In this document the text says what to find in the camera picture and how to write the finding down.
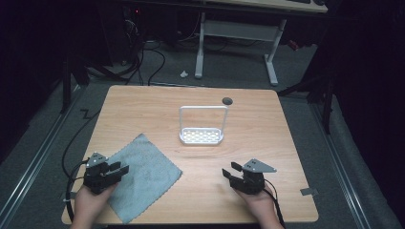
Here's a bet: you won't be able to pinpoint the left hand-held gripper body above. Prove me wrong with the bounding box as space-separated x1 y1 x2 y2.
82 152 119 196

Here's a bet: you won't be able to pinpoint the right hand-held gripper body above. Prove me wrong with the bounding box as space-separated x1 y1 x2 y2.
228 157 278 196

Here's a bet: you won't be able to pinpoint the grey cloth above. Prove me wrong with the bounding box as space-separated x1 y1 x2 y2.
106 133 183 225

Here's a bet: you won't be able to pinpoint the white towel rack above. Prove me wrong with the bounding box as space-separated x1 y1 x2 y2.
178 105 229 146

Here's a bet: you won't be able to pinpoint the person's left hand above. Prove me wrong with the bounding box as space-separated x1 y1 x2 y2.
73 182 118 223

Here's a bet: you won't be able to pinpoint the person's right hand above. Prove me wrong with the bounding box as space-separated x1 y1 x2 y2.
233 184 277 223

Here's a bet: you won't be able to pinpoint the grey tape piece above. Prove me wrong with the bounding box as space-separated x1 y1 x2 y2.
300 187 319 197

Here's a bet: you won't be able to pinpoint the black metal stand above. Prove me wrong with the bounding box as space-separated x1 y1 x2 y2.
277 37 338 135
58 47 96 115

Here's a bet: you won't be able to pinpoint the white-legged desk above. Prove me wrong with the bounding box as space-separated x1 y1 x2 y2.
194 0 329 87

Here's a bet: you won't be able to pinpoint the black cable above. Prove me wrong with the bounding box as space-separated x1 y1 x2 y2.
263 178 287 229
61 109 100 222

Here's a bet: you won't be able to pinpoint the metal floor rail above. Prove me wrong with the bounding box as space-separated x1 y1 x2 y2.
0 85 84 223
309 103 372 229

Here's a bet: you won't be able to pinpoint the black floor cables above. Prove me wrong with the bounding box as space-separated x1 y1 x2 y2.
122 18 167 87

